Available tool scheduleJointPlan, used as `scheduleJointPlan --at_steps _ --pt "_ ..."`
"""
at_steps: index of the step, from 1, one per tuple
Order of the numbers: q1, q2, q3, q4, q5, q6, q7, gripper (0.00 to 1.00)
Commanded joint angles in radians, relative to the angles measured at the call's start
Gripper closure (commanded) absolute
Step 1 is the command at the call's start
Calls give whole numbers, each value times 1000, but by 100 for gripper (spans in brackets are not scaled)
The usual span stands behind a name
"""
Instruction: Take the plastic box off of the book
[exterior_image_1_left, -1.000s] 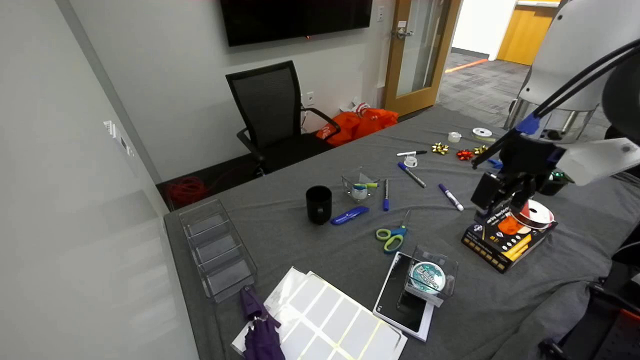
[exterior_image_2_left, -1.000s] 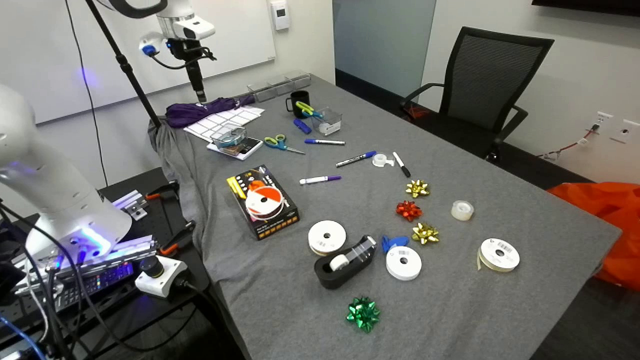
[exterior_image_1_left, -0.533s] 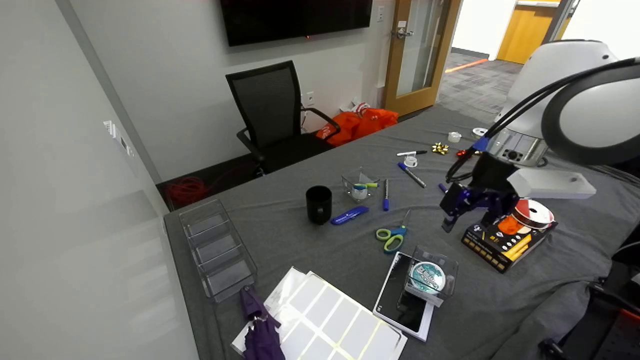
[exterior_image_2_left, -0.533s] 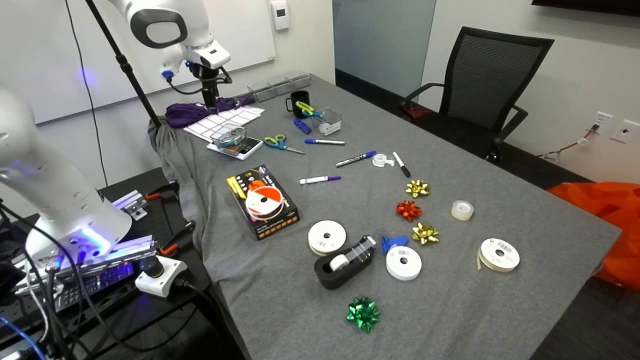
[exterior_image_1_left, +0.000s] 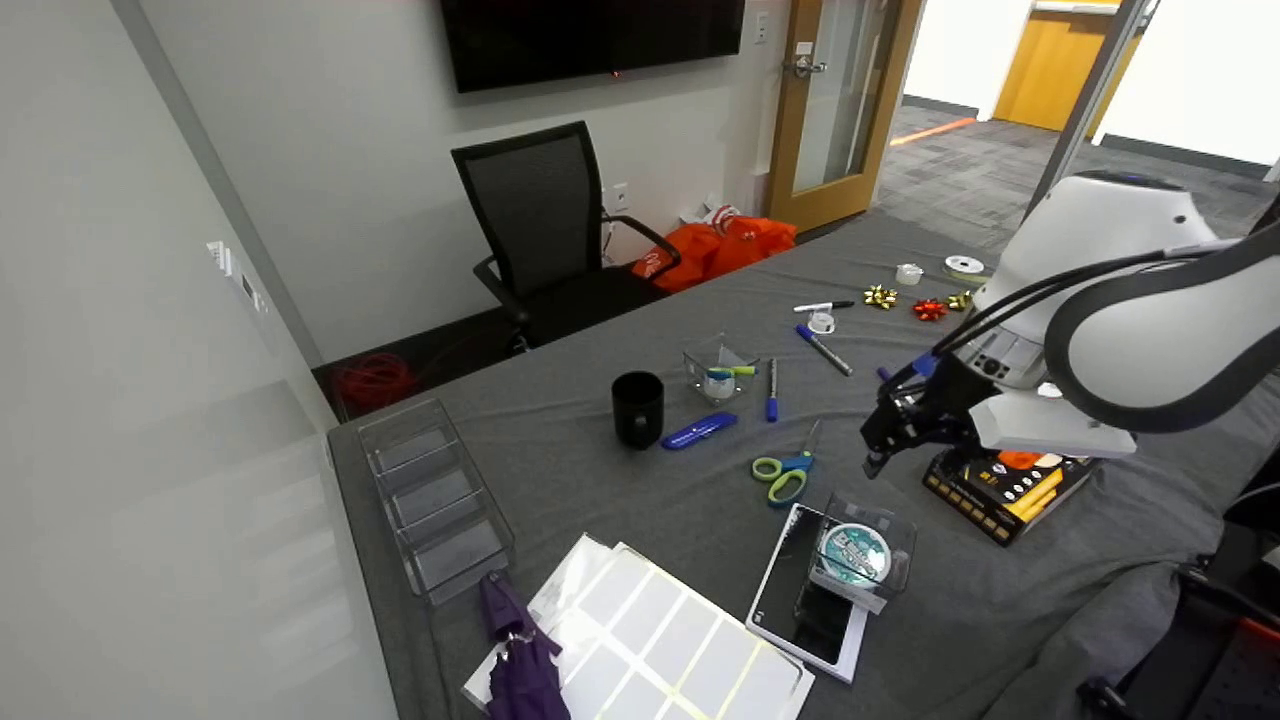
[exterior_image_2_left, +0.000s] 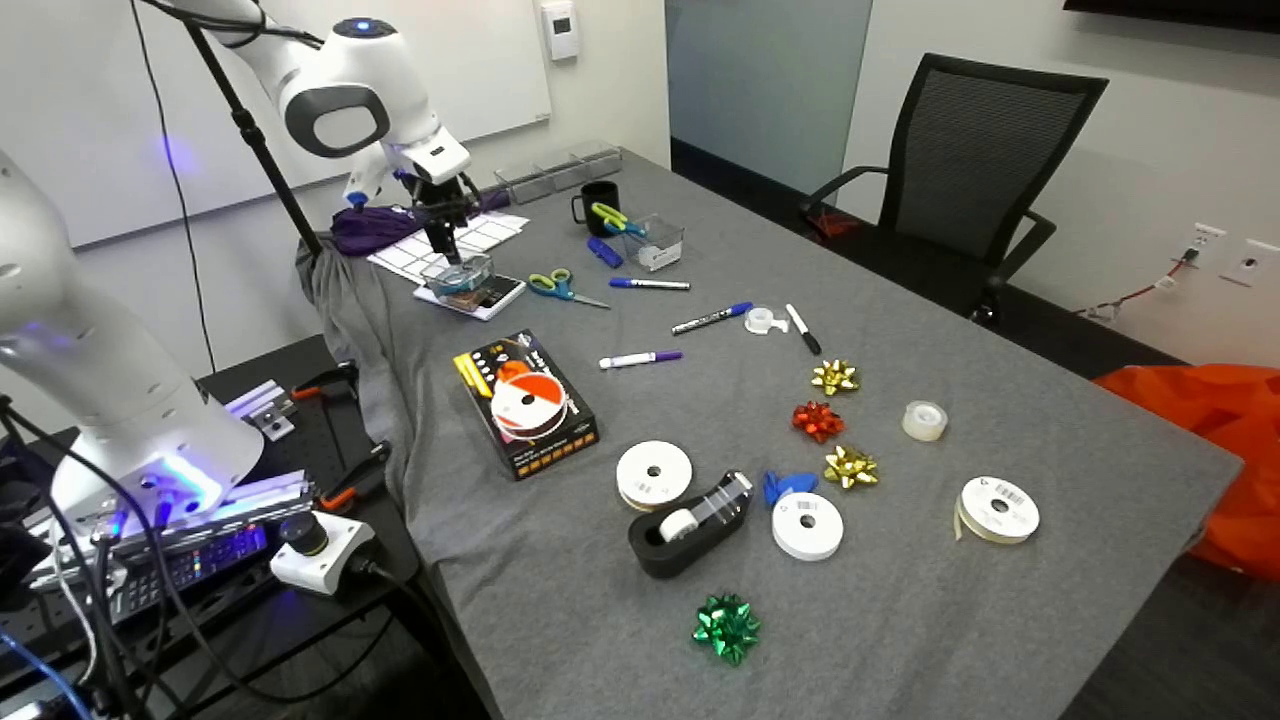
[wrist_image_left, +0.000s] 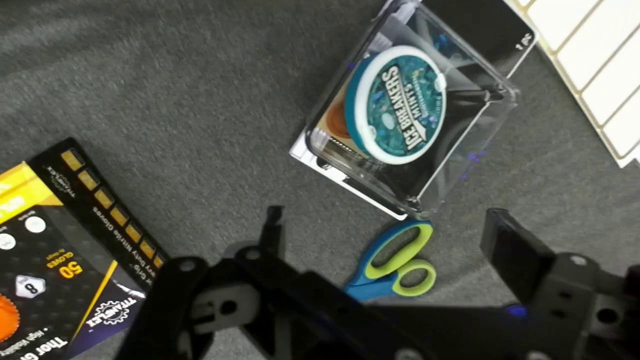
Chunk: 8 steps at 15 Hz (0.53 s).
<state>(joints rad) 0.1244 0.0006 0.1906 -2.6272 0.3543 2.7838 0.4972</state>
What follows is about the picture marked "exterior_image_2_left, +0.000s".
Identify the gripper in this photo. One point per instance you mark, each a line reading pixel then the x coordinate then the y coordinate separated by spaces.
pixel 444 200

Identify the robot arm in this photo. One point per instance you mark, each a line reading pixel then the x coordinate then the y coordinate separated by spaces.
pixel 110 390

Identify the clear plastic box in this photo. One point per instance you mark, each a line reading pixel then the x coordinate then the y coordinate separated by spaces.
pixel 462 275

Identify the white emergency stop button box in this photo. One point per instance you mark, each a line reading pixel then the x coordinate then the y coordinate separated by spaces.
pixel 322 560

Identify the white label sheet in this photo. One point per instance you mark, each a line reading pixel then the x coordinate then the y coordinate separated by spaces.
pixel 485 235

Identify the purple cloth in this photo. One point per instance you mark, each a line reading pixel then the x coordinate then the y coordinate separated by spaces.
pixel 368 230

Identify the row of clear plastic trays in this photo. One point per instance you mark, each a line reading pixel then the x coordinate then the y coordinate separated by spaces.
pixel 560 170

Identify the blue green scissors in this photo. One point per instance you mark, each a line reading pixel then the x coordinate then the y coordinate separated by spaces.
pixel 552 284

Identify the black mug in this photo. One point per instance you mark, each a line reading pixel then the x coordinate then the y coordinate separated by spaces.
pixel 598 212

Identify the blue marker cap piece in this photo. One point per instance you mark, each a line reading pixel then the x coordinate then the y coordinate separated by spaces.
pixel 604 251

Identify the white thermostat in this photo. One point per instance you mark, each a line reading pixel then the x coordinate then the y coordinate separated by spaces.
pixel 560 28

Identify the orange black clamp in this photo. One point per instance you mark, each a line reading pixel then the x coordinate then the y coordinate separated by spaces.
pixel 355 480
pixel 325 380

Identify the clear plastic container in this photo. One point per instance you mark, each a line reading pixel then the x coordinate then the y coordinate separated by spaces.
pixel 658 245

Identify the black ribbon package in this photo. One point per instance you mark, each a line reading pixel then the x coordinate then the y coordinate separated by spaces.
pixel 525 405

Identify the blue white marker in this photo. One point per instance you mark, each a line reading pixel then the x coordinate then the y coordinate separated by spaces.
pixel 650 284

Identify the purple white marker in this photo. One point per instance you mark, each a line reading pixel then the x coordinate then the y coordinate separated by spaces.
pixel 640 359

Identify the black marker with blue cap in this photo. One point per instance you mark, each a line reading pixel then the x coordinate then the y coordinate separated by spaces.
pixel 712 318

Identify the small clear tape dispenser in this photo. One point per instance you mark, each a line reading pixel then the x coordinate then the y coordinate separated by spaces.
pixel 764 320

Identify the frosted glass panel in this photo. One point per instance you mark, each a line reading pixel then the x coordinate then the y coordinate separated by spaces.
pixel 765 80

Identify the white ribbon spool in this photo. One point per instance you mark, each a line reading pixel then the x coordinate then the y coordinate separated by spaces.
pixel 808 525
pixel 654 473
pixel 998 508

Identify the whiteboard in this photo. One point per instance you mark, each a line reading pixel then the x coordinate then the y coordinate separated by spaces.
pixel 100 100

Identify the black white marker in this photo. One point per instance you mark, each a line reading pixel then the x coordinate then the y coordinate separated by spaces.
pixel 803 329

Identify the black tape dispenser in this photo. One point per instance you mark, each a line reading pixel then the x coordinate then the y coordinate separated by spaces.
pixel 690 540

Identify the gold gift bow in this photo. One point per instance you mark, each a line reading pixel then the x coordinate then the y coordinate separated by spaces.
pixel 834 377
pixel 850 467

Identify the red gift bow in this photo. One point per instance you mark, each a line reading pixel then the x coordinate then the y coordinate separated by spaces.
pixel 817 421

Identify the blue gift bow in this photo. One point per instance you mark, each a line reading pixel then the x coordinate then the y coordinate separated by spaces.
pixel 785 485

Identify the black control unit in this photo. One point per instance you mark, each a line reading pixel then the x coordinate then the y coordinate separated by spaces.
pixel 190 565

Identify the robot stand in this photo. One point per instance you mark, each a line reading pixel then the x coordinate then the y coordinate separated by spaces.
pixel 250 640

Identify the green gift bow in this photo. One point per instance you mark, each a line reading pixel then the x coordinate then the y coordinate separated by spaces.
pixel 726 628

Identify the clear tape roll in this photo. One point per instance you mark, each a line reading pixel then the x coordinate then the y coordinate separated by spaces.
pixel 925 421

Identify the black office chair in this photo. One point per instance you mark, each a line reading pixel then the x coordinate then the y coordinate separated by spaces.
pixel 975 160

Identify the grey table cloth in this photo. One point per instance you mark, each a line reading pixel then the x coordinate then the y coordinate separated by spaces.
pixel 900 620

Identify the orange bag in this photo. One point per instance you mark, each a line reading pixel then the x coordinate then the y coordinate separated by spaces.
pixel 1220 420

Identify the aluminium bracket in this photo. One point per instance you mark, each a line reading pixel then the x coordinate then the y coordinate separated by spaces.
pixel 262 408

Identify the white wall socket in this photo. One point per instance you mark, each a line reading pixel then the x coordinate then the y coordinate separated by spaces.
pixel 1208 240

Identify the white wall plate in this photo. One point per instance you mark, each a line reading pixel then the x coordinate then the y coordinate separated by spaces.
pixel 1250 263

